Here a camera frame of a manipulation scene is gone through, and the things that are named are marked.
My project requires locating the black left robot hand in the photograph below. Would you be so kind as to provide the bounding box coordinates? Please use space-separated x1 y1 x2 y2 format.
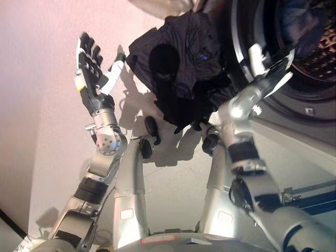
74 31 127 117

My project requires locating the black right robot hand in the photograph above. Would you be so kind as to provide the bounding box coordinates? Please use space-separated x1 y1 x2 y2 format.
246 43 297 98

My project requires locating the dark blue garment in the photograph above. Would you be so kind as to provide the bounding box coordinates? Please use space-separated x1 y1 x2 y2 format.
282 0 328 60

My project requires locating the dark grey washing machine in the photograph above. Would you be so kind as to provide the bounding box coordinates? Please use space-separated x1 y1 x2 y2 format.
219 0 336 148

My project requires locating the black fleece garment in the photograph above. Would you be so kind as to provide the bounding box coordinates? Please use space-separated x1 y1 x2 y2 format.
148 44 181 81

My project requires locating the black jacket garment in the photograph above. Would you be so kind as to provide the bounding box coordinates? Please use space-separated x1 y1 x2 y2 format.
125 9 233 134

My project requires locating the silver right robot leg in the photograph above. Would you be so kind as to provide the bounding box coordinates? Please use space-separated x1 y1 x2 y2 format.
193 111 241 238

